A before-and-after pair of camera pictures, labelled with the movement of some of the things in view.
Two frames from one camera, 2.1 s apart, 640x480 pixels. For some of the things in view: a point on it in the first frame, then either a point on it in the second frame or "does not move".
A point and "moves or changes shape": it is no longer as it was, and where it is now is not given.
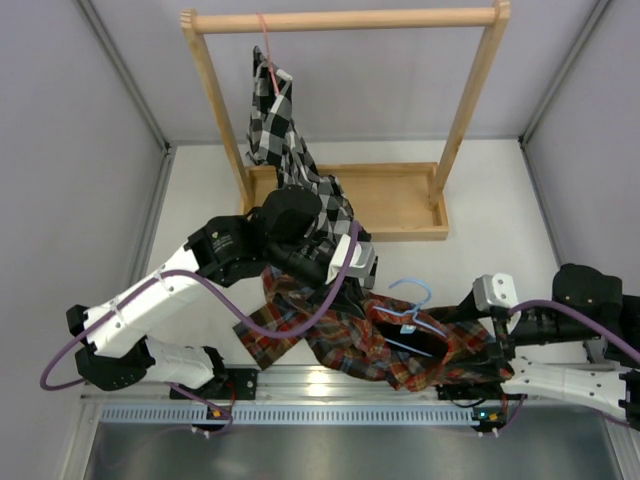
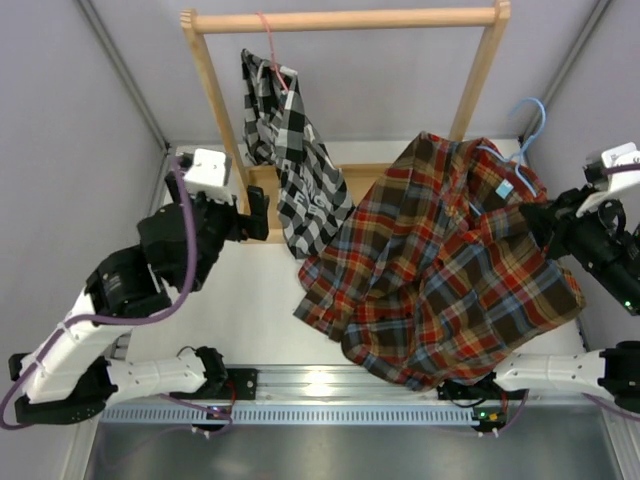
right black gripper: (488, 360) → (557, 219)
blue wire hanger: (414, 311) → (518, 158)
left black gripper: (348, 295) → (258, 223)
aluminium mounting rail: (311, 384) does not move
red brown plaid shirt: (415, 345) moves or changes shape
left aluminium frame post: (104, 35) does not move
